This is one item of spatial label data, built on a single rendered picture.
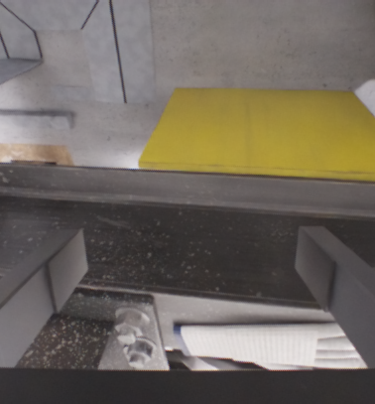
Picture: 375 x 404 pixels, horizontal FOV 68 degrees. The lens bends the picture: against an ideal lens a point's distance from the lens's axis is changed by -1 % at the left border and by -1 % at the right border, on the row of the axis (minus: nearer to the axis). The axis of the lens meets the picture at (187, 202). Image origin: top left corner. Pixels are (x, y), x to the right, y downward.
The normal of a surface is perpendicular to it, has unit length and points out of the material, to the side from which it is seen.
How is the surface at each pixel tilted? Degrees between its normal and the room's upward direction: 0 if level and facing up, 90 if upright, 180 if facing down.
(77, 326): 90
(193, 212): 90
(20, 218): 90
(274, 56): 0
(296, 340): 7
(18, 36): 7
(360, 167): 90
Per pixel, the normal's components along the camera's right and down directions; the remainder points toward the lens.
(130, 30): 0.04, 0.65
